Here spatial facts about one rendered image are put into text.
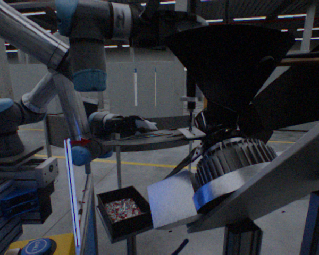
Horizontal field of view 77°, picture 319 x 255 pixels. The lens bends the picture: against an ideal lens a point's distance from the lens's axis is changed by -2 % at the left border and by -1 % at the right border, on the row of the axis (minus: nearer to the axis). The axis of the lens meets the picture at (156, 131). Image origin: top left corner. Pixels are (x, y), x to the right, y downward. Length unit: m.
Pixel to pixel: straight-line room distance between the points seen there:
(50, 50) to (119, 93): 6.44
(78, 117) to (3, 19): 0.34
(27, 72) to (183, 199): 10.67
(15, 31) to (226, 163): 0.57
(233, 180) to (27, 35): 0.56
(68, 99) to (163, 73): 5.91
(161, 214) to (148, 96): 6.17
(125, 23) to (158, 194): 0.47
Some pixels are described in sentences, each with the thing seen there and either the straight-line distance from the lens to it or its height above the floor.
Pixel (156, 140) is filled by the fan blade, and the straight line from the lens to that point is 0.53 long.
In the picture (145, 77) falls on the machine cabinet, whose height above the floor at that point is 1.55.
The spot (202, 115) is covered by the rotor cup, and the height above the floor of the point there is 1.24.
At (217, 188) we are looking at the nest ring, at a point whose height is 1.11.
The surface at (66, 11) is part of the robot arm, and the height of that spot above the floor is 1.47.
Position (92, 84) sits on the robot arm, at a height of 1.33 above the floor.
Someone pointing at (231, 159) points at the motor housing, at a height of 1.16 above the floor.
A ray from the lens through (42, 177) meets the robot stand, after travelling 0.98.
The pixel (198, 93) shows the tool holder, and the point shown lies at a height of 1.31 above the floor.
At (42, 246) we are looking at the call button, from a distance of 0.40.
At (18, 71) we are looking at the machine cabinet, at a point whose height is 1.93.
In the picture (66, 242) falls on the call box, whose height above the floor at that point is 1.07.
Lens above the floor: 1.33
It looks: 13 degrees down
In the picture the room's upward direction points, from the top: straight up
